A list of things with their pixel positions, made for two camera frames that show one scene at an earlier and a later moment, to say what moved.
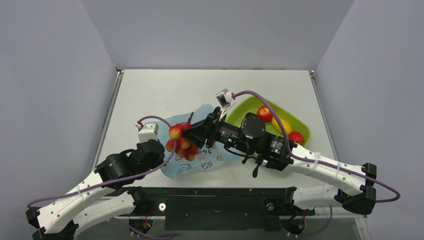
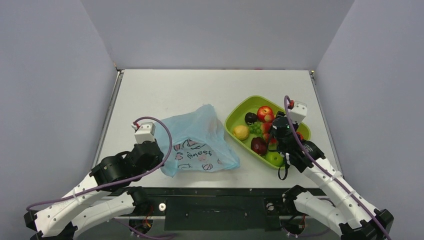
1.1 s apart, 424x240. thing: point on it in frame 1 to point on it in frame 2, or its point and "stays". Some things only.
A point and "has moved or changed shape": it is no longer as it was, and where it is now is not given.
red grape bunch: (184, 147) has moved or changed shape
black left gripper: (160, 162) stays
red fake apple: (264, 114) stays
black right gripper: (212, 126) to (279, 125)
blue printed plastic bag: (207, 156) stays
